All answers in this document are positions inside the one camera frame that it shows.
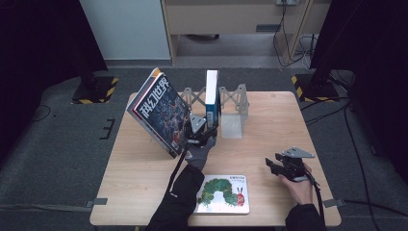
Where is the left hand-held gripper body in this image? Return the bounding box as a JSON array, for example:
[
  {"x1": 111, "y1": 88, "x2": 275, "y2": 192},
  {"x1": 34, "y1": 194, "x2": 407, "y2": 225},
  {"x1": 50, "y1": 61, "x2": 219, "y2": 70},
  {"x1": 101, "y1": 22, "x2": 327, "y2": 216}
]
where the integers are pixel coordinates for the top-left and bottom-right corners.
[{"x1": 187, "y1": 114, "x2": 215, "y2": 148}]

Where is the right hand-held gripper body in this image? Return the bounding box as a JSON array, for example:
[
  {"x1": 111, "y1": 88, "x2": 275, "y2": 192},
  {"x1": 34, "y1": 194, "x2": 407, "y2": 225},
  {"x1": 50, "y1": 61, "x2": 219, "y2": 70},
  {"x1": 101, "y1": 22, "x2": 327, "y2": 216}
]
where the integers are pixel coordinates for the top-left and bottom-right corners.
[{"x1": 274, "y1": 146, "x2": 316, "y2": 183}]

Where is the translucent expandable book rack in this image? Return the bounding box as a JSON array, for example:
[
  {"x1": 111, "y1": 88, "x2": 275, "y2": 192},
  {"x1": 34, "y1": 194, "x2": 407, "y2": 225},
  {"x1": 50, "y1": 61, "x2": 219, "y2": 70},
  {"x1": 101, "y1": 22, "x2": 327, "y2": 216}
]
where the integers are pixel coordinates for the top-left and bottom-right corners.
[{"x1": 181, "y1": 84, "x2": 250, "y2": 140}]

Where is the dark illustrated magazine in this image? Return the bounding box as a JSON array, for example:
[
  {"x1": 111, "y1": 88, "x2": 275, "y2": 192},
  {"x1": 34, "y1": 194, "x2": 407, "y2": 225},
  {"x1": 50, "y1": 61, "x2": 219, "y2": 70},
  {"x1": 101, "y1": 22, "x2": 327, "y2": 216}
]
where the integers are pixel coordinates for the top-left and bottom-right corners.
[{"x1": 133, "y1": 75, "x2": 191, "y2": 159}]

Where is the blue book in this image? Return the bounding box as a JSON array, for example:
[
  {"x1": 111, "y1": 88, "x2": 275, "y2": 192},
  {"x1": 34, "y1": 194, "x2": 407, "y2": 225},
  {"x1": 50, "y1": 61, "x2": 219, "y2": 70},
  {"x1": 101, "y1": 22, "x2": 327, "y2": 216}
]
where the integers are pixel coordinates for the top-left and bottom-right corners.
[{"x1": 204, "y1": 69, "x2": 222, "y2": 129}]

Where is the white caterpillar picture book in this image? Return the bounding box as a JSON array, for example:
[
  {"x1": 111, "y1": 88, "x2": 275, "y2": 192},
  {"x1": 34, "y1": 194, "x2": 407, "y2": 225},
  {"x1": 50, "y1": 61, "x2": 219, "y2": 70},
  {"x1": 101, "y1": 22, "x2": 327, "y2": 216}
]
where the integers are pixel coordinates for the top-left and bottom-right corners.
[{"x1": 192, "y1": 174, "x2": 250, "y2": 216}]

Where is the person's right hand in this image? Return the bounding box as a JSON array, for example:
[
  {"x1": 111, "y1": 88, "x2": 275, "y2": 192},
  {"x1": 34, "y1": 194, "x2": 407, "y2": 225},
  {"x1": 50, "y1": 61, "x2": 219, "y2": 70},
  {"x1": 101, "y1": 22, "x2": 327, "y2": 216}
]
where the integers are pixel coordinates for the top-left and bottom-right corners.
[{"x1": 277, "y1": 163, "x2": 314, "y2": 206}]

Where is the grey tape strip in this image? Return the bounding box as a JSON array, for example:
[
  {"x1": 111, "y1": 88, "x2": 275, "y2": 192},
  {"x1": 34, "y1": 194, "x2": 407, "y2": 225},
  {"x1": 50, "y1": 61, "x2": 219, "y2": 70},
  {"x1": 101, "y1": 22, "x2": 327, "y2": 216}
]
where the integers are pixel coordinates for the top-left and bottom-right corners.
[
  {"x1": 321, "y1": 197, "x2": 345, "y2": 209},
  {"x1": 85, "y1": 197, "x2": 109, "y2": 208}
]

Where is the striped black stand base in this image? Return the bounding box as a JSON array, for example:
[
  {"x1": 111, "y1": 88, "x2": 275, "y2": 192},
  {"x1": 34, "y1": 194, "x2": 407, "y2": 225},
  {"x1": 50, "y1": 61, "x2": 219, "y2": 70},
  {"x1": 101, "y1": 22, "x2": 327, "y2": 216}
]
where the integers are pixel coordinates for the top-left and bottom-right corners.
[
  {"x1": 291, "y1": 72, "x2": 341, "y2": 103},
  {"x1": 71, "y1": 75, "x2": 119, "y2": 105}
]

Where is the beige wooden desk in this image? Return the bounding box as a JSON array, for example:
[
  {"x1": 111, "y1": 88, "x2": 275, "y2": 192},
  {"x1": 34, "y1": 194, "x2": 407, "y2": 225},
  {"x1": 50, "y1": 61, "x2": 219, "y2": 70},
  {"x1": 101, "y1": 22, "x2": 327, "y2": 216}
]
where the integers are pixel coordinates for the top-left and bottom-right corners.
[{"x1": 160, "y1": 0, "x2": 333, "y2": 65}]

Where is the white partition panel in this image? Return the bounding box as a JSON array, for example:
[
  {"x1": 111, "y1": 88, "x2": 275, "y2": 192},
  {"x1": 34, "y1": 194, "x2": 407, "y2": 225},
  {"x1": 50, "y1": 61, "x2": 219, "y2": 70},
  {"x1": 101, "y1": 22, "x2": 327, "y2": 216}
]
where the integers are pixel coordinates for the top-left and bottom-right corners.
[{"x1": 78, "y1": 0, "x2": 171, "y2": 61}]

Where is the black curtain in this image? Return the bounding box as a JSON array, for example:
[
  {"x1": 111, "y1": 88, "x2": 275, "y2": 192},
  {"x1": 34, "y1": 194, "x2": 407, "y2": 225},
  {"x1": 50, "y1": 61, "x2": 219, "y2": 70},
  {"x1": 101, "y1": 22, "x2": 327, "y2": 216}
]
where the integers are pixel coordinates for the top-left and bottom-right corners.
[
  {"x1": 0, "y1": 0, "x2": 109, "y2": 162},
  {"x1": 309, "y1": 0, "x2": 408, "y2": 174}
]

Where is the right hand-held gripper cable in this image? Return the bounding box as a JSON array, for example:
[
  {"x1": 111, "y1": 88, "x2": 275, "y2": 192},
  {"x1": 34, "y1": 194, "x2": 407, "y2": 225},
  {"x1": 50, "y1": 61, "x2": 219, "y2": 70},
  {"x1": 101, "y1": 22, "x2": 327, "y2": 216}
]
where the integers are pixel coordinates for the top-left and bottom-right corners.
[{"x1": 302, "y1": 169, "x2": 325, "y2": 225}]

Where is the hand-held gripper cable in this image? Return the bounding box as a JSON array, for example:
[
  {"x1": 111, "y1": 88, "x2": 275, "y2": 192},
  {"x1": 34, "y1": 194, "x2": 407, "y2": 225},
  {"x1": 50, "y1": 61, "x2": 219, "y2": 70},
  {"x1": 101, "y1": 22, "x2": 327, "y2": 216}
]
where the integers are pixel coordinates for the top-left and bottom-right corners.
[
  {"x1": 302, "y1": 169, "x2": 325, "y2": 225},
  {"x1": 166, "y1": 148, "x2": 189, "y2": 193}
]

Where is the left hand-held gripper cable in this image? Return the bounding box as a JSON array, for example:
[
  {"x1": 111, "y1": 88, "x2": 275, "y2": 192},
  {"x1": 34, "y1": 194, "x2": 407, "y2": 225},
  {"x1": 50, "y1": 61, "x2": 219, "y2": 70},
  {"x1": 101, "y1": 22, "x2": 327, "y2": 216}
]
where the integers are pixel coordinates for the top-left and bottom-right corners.
[{"x1": 166, "y1": 148, "x2": 189, "y2": 193}]

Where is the black floor cable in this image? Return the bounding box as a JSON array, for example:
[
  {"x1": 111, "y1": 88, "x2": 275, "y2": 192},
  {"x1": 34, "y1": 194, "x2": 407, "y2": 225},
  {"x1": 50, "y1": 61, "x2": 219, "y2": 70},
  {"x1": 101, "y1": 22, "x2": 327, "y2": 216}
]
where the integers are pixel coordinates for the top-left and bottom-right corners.
[
  {"x1": 343, "y1": 198, "x2": 408, "y2": 219},
  {"x1": 343, "y1": 105, "x2": 383, "y2": 231},
  {"x1": 299, "y1": 95, "x2": 350, "y2": 127}
]

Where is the black hanging cable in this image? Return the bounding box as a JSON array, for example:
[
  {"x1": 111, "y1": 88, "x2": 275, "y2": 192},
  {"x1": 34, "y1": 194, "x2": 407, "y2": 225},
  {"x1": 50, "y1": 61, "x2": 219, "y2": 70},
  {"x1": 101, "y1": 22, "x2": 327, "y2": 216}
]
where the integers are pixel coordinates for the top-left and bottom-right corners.
[{"x1": 272, "y1": 4, "x2": 309, "y2": 68}]

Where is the white cable bundle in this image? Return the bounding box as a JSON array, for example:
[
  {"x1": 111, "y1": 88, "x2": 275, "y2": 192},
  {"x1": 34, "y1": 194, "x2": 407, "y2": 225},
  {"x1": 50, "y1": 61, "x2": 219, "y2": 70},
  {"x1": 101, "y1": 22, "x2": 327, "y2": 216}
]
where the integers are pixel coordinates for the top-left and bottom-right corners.
[{"x1": 297, "y1": 35, "x2": 319, "y2": 71}]

